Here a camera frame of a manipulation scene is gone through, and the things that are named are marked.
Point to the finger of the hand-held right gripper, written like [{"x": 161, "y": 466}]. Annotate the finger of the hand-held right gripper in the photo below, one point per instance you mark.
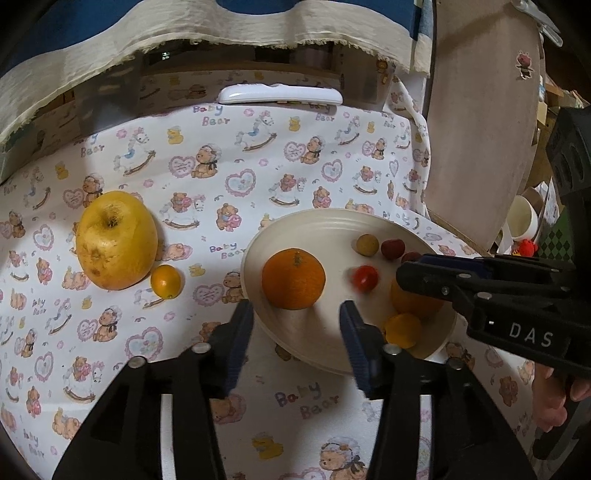
[
  {"x": 461, "y": 261},
  {"x": 438, "y": 284}
]

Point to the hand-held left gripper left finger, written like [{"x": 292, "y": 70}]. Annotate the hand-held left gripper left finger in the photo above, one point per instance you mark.
[{"x": 238, "y": 341}]

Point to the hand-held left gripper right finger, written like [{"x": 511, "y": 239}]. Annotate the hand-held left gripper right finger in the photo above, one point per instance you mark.
[{"x": 355, "y": 346}]

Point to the large orange mandarin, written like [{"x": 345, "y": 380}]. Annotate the large orange mandarin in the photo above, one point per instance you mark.
[
  {"x": 415, "y": 303},
  {"x": 293, "y": 278}
]

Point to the red cherry tomato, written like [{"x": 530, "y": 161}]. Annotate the red cherry tomato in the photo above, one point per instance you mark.
[
  {"x": 392, "y": 249},
  {"x": 365, "y": 278},
  {"x": 410, "y": 257}
]

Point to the small orange kumquat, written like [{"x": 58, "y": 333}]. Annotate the small orange kumquat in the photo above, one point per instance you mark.
[{"x": 403, "y": 330}]

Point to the small pale beige fruit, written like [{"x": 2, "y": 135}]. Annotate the small pale beige fruit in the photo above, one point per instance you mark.
[{"x": 367, "y": 245}]

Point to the cream round plate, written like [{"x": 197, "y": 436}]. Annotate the cream round plate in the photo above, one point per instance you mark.
[{"x": 332, "y": 240}]

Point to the person's right hand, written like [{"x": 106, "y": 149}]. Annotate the person's right hand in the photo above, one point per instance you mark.
[{"x": 549, "y": 399}]

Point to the red and yellow toy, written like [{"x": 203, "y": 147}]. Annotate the red and yellow toy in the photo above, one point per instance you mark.
[{"x": 526, "y": 247}]

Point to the white mug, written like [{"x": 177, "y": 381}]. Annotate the white mug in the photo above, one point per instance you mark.
[{"x": 521, "y": 221}]

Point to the green checkered cloth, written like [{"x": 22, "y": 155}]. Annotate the green checkered cloth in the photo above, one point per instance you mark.
[{"x": 556, "y": 240}]

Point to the small yellow kumquat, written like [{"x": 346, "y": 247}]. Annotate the small yellow kumquat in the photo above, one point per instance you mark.
[{"x": 165, "y": 281}]

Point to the round wooden board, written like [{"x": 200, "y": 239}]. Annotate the round wooden board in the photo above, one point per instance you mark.
[{"x": 480, "y": 115}]

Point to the yellow apple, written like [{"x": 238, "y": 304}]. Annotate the yellow apple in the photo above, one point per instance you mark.
[{"x": 115, "y": 244}]

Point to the bear print table cloth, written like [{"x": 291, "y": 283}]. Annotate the bear print table cloth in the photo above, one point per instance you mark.
[{"x": 277, "y": 161}]

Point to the bear sticker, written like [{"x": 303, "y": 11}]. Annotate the bear sticker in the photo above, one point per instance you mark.
[{"x": 524, "y": 64}]

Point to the silver metal utensil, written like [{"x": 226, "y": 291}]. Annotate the silver metal utensil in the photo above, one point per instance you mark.
[{"x": 549, "y": 30}]

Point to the white remote control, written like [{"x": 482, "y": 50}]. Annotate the white remote control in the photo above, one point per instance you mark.
[{"x": 277, "y": 94}]

